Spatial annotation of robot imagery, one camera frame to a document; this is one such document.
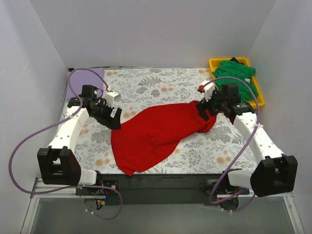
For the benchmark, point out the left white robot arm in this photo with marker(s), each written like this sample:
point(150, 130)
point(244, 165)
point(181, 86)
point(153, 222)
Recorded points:
point(57, 163)

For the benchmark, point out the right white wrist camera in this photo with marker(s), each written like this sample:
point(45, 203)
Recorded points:
point(208, 90)

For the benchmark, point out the red t shirt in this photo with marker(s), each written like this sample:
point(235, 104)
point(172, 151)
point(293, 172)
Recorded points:
point(153, 134)

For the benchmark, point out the aluminium frame rail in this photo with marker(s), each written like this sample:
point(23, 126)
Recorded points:
point(160, 211)

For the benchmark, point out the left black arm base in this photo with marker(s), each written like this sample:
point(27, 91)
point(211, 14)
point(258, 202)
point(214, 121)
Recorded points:
point(99, 189)

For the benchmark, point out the black garment in bin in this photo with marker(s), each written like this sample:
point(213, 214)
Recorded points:
point(235, 59)

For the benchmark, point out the folded lavender t shirt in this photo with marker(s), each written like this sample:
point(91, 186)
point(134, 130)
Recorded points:
point(84, 77)

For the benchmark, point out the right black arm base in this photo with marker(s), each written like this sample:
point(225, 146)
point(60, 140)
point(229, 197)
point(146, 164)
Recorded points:
point(222, 189)

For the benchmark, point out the black table front rail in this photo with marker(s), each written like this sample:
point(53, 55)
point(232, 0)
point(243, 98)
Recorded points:
point(158, 185)

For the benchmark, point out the green t shirt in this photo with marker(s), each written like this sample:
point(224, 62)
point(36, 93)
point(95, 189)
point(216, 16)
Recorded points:
point(232, 68)

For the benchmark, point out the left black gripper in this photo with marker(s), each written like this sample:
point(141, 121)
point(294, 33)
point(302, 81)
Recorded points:
point(107, 115)

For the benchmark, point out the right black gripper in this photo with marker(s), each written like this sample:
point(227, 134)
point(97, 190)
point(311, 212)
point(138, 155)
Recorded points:
point(206, 105)

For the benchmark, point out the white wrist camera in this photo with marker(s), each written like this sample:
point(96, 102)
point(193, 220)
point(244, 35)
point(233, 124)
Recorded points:
point(112, 96)
point(208, 90)

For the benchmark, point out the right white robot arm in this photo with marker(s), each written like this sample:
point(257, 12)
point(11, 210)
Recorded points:
point(275, 172)

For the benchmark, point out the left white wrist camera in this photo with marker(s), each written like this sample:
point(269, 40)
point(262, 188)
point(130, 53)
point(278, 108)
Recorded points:
point(112, 96)

